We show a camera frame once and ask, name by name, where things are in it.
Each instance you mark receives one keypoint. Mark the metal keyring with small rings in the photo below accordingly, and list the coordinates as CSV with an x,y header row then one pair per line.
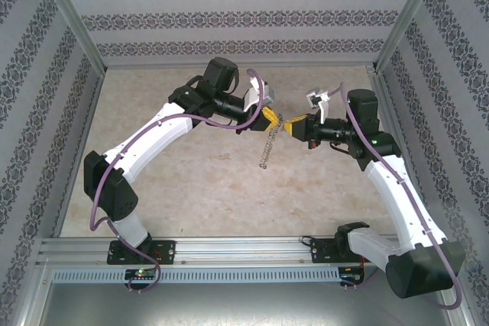
x,y
268,146

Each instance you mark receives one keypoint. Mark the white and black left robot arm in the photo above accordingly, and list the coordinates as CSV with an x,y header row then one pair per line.
x,y
153,139

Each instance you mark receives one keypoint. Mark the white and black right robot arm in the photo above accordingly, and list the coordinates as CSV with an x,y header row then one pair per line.
x,y
420,268

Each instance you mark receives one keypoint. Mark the small circuit board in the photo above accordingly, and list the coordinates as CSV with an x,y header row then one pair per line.
x,y
351,275
141,274

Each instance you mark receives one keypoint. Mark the grey metal sheet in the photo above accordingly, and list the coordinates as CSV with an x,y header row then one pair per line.
x,y
244,307

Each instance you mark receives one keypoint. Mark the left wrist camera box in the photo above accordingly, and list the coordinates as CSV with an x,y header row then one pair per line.
x,y
254,99

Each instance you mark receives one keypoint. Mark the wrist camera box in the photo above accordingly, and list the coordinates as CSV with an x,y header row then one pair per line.
x,y
254,99
315,99

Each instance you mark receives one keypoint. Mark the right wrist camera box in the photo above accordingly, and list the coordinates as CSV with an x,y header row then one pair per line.
x,y
315,99

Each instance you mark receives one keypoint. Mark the aluminium side rail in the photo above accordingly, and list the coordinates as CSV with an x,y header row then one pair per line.
x,y
390,120
88,120

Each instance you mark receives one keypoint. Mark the aluminium corner post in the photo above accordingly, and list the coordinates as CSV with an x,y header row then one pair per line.
x,y
72,17
405,17

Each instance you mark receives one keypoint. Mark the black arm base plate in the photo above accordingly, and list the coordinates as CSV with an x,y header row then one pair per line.
x,y
166,252
321,251

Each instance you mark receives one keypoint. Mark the aluminium mounting rail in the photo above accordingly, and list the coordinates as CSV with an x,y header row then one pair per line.
x,y
244,251

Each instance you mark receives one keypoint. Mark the aluminium frame beam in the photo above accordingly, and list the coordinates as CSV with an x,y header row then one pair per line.
x,y
32,299
467,320

